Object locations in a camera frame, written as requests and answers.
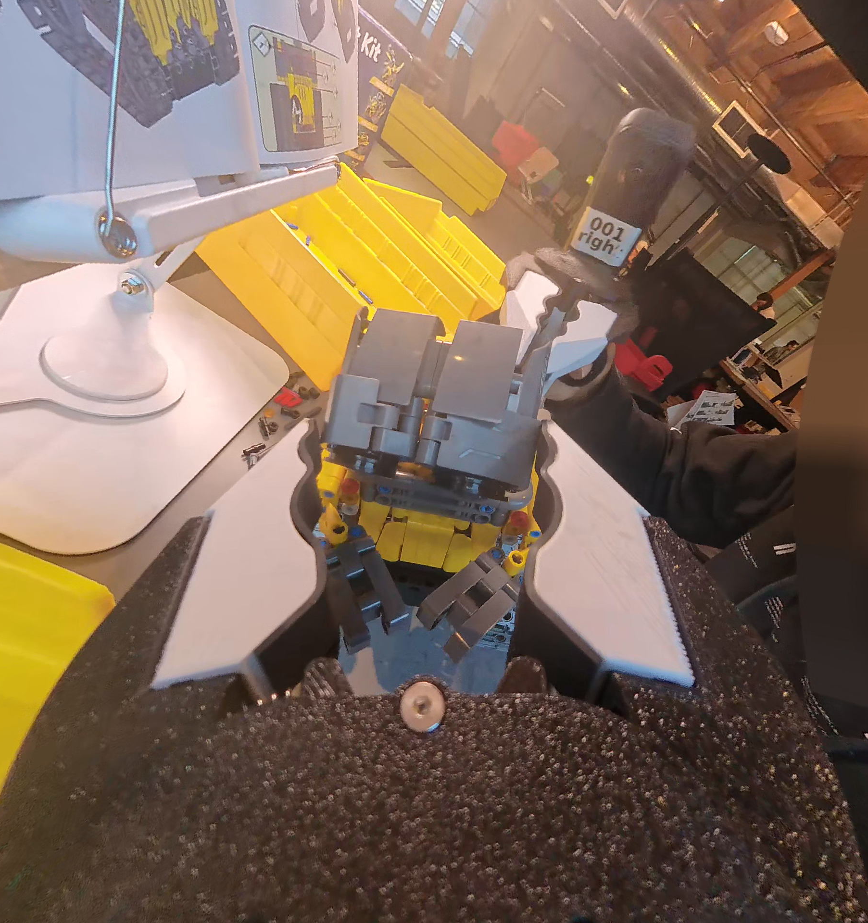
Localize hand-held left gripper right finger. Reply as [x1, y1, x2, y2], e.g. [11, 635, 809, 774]
[518, 419, 697, 708]

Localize instruction booklet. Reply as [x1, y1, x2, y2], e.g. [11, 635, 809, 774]
[0, 0, 360, 203]

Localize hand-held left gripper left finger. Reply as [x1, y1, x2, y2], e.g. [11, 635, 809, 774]
[149, 426, 334, 708]

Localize white book stand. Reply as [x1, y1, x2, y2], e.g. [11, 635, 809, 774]
[0, 156, 342, 558]

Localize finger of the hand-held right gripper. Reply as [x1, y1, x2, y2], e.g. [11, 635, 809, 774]
[535, 303, 619, 400]
[501, 274, 553, 364]

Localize yellow plastic bin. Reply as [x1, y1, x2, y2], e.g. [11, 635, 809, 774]
[283, 162, 510, 325]
[379, 84, 510, 217]
[196, 202, 413, 393]
[0, 527, 117, 873]

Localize colourful toy set box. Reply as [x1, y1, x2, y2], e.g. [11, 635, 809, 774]
[340, 0, 413, 145]

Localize yellow grey brick robot model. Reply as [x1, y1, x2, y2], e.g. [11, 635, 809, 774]
[307, 306, 550, 650]

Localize scattered small brick parts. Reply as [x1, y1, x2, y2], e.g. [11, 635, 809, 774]
[239, 375, 319, 470]

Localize grey desk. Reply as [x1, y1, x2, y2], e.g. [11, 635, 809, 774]
[0, 188, 666, 607]

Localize metal wire page holder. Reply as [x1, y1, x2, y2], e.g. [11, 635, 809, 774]
[100, 0, 138, 258]

